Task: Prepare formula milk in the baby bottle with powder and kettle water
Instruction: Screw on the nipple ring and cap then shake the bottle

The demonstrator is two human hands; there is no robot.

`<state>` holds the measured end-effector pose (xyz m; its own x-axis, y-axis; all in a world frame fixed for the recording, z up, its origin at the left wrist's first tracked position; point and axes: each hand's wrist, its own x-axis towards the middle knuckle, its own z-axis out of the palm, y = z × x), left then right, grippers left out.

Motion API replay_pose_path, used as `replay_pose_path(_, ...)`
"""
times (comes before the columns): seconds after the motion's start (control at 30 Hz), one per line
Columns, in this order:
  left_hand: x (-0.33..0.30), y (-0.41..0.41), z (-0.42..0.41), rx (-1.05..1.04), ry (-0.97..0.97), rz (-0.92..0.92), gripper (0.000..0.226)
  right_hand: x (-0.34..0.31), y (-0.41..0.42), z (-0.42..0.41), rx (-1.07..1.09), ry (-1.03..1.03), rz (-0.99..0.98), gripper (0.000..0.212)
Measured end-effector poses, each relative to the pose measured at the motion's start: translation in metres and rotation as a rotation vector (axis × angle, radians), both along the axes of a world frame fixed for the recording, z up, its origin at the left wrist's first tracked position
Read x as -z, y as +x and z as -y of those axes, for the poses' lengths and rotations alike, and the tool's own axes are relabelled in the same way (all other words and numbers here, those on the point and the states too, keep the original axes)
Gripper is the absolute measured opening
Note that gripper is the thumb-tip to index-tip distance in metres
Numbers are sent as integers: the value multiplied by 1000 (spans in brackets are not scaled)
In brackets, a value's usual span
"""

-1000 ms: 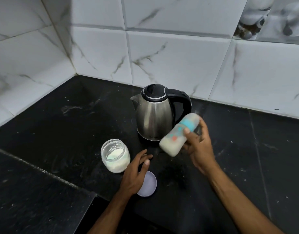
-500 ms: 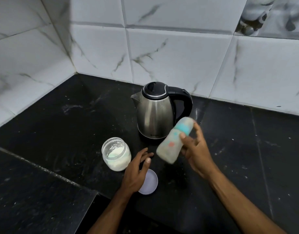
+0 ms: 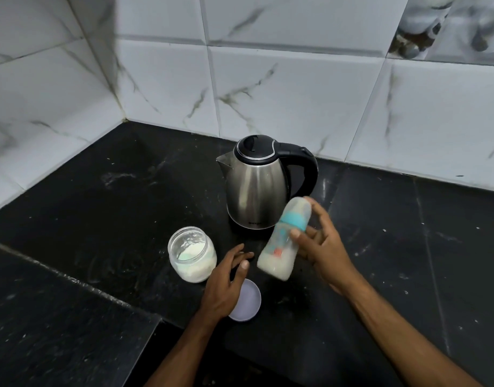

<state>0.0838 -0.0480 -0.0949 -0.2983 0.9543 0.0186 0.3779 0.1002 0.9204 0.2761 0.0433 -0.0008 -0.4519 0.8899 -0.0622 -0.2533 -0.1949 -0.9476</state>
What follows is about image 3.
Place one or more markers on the glass jar of white powder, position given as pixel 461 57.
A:
pixel 194 259

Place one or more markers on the clear baby bottle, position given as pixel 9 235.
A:
pixel 279 253

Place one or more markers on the person's right forearm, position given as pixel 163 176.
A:
pixel 412 342

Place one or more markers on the clear dome bottle cap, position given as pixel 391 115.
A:
pixel 299 207

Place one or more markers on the steel electric kettle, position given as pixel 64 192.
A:
pixel 257 185

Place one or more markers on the person's left forearm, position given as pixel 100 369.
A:
pixel 178 356

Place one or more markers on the person's left hand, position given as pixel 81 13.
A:
pixel 222 288

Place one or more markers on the person's right hand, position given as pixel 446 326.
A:
pixel 325 249

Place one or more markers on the white jar lid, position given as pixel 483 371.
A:
pixel 247 300

